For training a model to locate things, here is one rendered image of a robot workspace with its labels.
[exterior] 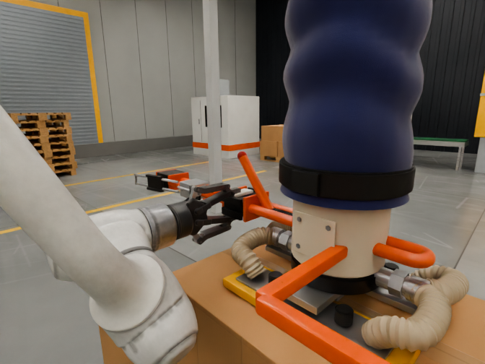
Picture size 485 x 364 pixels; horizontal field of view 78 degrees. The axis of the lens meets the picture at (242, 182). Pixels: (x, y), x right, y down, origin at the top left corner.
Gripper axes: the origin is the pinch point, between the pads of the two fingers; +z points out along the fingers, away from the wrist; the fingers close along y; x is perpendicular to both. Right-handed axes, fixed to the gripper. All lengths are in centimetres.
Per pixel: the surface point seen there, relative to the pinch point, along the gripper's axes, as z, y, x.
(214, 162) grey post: 181, 40, -239
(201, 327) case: -20.8, 18.3, 10.8
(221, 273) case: -10.6, 13.3, 4.9
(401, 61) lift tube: -4.2, -28.4, 36.5
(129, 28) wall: 404, -274, -923
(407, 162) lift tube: -0.6, -14.4, 37.5
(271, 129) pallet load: 543, 27, -460
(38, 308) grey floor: -27, 108, -175
